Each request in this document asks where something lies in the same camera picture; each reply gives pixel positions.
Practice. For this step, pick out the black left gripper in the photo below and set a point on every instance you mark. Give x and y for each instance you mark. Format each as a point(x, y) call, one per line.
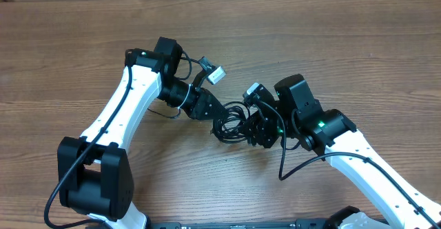
point(199, 102)

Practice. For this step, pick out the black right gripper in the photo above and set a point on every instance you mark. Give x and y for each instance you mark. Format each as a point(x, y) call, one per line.
point(269, 123)

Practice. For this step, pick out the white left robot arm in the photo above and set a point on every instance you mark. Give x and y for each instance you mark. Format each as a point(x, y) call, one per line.
point(95, 178)

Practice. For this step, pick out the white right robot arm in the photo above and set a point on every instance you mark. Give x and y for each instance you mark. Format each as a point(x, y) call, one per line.
point(293, 112)

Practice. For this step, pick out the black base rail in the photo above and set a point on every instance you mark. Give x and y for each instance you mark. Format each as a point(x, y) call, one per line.
point(297, 224)

